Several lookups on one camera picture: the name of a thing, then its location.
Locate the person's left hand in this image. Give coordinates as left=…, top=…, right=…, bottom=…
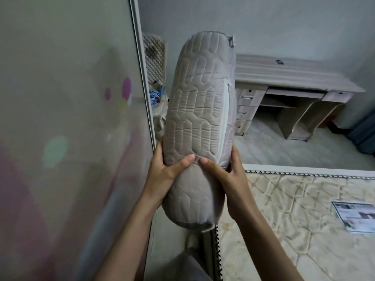
left=143, top=139, right=196, bottom=209

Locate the person's right hand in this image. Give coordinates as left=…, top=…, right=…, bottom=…
left=199, top=144, right=254, bottom=223

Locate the grey quilted pillow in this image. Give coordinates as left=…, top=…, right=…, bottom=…
left=161, top=31, right=237, bottom=231

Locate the person's right forearm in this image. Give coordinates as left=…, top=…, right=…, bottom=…
left=234, top=199, right=305, bottom=281

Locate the person's left forearm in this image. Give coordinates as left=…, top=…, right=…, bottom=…
left=93, top=195, right=162, bottom=281

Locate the white bag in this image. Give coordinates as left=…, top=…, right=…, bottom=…
left=152, top=104, right=170, bottom=141

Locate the blue plastic bag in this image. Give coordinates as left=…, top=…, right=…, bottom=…
left=149, top=85, right=169, bottom=106

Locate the beige quilted mattress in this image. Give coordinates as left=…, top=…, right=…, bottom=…
left=215, top=170, right=375, bottom=281

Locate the light wooden desk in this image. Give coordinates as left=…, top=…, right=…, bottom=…
left=234, top=54, right=366, bottom=142

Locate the cream lattice cushion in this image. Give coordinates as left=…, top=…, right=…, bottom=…
left=143, top=33, right=167, bottom=85

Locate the wardrobe sliding door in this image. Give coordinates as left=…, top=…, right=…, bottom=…
left=0, top=0, right=156, bottom=281

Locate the mattress label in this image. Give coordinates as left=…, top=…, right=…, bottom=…
left=332, top=201, right=375, bottom=234

